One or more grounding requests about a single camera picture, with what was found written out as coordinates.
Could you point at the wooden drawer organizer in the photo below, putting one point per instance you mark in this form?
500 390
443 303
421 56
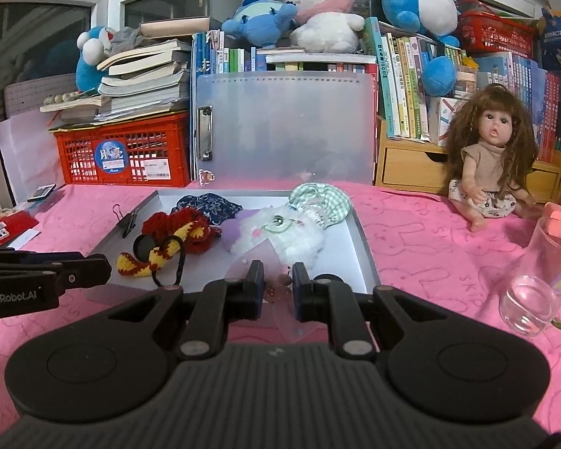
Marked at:
411 168

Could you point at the black hair band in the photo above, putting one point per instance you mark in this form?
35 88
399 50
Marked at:
145 245

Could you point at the large blue white plush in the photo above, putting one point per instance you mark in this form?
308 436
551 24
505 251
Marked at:
416 0

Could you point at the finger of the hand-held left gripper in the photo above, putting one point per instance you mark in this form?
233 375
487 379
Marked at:
84 271
37 257

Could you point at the pink white bunny plush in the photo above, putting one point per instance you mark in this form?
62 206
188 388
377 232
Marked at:
322 28

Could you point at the green checked cloth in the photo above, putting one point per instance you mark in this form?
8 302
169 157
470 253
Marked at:
332 201

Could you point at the translucent clip folder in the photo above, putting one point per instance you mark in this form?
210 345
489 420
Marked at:
285 126

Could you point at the stack of books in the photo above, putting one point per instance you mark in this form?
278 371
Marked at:
140 89

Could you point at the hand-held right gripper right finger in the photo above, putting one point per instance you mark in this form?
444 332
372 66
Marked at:
299 290

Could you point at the blue white cat plush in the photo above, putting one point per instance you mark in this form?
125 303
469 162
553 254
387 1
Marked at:
86 70

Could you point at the purple fluffy plush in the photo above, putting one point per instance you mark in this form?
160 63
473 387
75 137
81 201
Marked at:
233 231

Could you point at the red plastic basket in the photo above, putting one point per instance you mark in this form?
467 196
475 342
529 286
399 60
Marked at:
495 35

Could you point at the white cardboard box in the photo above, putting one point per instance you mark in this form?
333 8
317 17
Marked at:
205 271

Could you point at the row of thin books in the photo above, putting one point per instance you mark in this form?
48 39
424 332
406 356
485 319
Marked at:
236 58

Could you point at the white fluffy plush toy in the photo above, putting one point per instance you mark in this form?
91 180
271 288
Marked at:
299 243

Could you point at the red plastic crate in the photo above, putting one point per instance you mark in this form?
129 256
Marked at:
75 159

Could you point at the clear glass mug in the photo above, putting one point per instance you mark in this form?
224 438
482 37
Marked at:
528 304

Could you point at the white plastic sheet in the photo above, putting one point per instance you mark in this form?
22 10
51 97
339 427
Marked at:
28 159

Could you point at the dark blue printed box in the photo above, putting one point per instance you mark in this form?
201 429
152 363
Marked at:
558 42

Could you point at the pink printed towel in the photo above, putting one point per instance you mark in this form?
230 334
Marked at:
425 266

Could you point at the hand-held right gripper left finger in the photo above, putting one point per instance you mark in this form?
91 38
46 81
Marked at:
257 290

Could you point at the long-haired baby doll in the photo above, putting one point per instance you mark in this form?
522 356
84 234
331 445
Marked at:
486 163

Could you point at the blue long-eared plush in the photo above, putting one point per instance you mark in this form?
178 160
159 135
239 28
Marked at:
262 21

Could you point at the yellow red striped knitted scarf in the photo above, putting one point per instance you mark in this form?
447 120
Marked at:
131 262

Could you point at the black binder clip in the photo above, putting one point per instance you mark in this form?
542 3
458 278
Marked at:
130 222

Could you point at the row of green books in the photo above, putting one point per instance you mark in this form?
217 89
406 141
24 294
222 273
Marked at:
402 89

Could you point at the red envelope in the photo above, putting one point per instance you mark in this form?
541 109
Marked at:
9 224

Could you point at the grey plush toy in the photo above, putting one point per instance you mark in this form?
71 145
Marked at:
126 39

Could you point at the grey grid board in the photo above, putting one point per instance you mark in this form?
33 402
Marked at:
28 98

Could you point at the navy floral cloth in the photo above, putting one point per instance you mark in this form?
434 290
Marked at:
210 206

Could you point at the small flat device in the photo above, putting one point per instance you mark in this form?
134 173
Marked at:
42 191

